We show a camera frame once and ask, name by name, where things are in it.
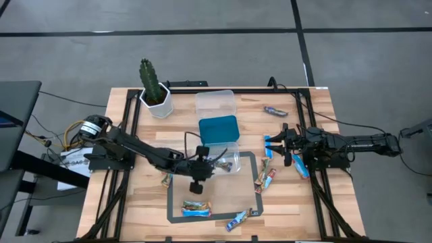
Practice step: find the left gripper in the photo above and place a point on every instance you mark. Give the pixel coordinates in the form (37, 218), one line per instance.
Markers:
(200, 168)

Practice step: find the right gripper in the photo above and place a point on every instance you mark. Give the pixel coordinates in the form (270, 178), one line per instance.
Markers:
(293, 141)

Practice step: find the green brown granola bar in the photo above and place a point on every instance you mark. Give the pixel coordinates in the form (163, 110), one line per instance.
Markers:
(265, 168)

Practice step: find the dark blue silver granola bar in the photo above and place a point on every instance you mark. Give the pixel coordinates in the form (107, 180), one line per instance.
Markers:
(275, 111)

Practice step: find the red and blue granola bar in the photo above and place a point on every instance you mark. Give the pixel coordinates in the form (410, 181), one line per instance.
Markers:
(267, 180)

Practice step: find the green orange granola bar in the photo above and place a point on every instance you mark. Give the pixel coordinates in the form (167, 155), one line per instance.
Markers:
(195, 204)

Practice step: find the green yellow granola bar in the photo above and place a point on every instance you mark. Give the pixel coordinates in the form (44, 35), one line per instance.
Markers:
(166, 181)

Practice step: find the blue oatmeal raisin granola bar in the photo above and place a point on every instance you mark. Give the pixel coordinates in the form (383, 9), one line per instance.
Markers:
(238, 220)

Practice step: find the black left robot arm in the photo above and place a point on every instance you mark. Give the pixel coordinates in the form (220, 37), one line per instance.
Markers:
(135, 145)

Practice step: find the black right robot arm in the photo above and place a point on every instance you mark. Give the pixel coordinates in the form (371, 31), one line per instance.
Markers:
(364, 141)

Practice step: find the light blue red-ended granola bar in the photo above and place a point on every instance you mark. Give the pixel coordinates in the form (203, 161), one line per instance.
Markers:
(301, 168)

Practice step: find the clear plastic container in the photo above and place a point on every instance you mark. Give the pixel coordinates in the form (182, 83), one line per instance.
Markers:
(216, 101)
(234, 152)

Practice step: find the teal plastic container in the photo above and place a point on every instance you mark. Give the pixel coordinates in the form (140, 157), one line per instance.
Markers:
(219, 130)

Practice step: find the translucent black-bordered baking mat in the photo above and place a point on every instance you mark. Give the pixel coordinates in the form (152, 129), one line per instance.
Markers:
(229, 195)

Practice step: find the white hexagonal plant pot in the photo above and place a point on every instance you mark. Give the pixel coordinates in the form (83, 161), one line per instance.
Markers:
(162, 109)

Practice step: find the black power box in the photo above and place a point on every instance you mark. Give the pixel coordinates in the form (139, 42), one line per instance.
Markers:
(187, 83)

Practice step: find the green cactus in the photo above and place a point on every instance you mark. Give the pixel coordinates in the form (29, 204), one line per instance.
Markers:
(150, 79)

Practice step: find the grey metal stand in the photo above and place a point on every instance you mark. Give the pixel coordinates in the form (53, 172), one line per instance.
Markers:
(422, 130)

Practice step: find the white printed paper sheet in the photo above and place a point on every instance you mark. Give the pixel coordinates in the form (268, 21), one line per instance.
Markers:
(72, 168)

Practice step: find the grey desk top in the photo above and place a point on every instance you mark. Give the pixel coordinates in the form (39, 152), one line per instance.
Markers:
(8, 195)
(20, 101)

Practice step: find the black aluminium table frame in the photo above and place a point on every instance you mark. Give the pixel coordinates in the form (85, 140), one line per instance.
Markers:
(253, 90)

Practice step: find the black desk leg frame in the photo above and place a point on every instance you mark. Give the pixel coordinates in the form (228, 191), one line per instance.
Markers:
(50, 170)

